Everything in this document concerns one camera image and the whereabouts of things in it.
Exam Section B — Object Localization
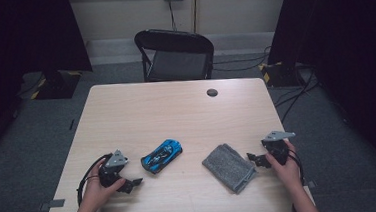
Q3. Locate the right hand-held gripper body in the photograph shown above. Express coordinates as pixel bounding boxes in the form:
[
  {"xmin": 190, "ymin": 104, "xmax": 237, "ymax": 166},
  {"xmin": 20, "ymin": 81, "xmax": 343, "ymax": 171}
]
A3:
[{"xmin": 260, "ymin": 130, "xmax": 298, "ymax": 167}]

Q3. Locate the hand-held gripper black cable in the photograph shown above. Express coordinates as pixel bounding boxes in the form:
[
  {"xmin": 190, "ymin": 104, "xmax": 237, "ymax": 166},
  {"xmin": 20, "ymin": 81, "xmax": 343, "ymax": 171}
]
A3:
[
  {"xmin": 73, "ymin": 152, "xmax": 117, "ymax": 208},
  {"xmin": 287, "ymin": 147, "xmax": 307, "ymax": 187}
]

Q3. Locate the black wall socket cable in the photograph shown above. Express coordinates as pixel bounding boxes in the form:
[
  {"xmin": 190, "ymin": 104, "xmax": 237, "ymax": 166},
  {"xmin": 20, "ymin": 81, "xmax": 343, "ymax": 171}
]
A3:
[{"xmin": 167, "ymin": 0, "xmax": 178, "ymax": 32}]

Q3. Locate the blue and black toy car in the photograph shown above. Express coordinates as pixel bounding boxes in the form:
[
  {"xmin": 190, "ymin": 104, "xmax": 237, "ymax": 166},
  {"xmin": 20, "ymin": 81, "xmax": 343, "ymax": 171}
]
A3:
[{"xmin": 138, "ymin": 137, "xmax": 186, "ymax": 176}]

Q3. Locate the black floor cable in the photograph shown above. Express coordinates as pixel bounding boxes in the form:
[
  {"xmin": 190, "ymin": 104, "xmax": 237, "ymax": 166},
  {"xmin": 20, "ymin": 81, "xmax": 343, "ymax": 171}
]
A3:
[
  {"xmin": 211, "ymin": 45, "xmax": 274, "ymax": 74},
  {"xmin": 272, "ymin": 66, "xmax": 324, "ymax": 125}
]

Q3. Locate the grey cloth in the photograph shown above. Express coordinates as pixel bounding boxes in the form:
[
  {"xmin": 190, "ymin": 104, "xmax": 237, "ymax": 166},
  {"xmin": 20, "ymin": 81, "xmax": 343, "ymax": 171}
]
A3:
[{"xmin": 200, "ymin": 140, "xmax": 260, "ymax": 197}]

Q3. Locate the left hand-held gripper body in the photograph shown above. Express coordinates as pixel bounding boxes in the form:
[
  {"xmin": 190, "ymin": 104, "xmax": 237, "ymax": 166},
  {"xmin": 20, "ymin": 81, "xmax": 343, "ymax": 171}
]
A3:
[{"xmin": 97, "ymin": 148, "xmax": 131, "ymax": 189}]

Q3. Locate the black folding chair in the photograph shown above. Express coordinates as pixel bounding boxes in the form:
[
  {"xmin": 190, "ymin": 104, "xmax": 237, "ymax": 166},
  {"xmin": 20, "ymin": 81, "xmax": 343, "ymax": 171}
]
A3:
[{"xmin": 133, "ymin": 24, "xmax": 217, "ymax": 84}]

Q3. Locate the person's left hand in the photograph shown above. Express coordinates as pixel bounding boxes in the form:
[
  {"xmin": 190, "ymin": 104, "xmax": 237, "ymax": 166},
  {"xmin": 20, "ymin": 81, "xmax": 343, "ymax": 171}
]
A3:
[{"xmin": 79, "ymin": 157, "xmax": 129, "ymax": 212}]

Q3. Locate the black stand base striped tape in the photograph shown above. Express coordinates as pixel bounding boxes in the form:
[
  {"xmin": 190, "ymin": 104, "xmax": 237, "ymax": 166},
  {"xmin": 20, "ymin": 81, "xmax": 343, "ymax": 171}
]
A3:
[
  {"xmin": 257, "ymin": 59, "xmax": 304, "ymax": 90},
  {"xmin": 27, "ymin": 67, "xmax": 84, "ymax": 102}
]

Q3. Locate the left hand-held gripper black cable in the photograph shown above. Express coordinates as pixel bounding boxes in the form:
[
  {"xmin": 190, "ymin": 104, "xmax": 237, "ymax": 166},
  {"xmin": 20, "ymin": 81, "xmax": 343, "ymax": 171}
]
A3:
[{"xmin": 73, "ymin": 152, "xmax": 117, "ymax": 208}]

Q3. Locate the dark curtain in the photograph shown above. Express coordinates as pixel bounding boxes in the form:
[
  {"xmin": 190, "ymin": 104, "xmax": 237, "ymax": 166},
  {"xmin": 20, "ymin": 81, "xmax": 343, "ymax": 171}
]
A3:
[
  {"xmin": 0, "ymin": 0, "xmax": 100, "ymax": 167},
  {"xmin": 263, "ymin": 0, "xmax": 376, "ymax": 194}
]

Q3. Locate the right hand-held gripper black cable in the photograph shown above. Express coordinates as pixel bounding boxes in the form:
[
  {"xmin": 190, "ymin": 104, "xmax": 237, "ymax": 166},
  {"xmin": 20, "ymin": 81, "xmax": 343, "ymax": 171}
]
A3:
[{"xmin": 287, "ymin": 147, "xmax": 307, "ymax": 187}]

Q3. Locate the person's right hand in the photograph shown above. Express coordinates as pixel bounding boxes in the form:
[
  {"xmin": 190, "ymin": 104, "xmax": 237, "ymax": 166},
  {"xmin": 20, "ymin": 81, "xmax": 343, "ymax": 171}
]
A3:
[{"xmin": 264, "ymin": 138, "xmax": 304, "ymax": 193}]

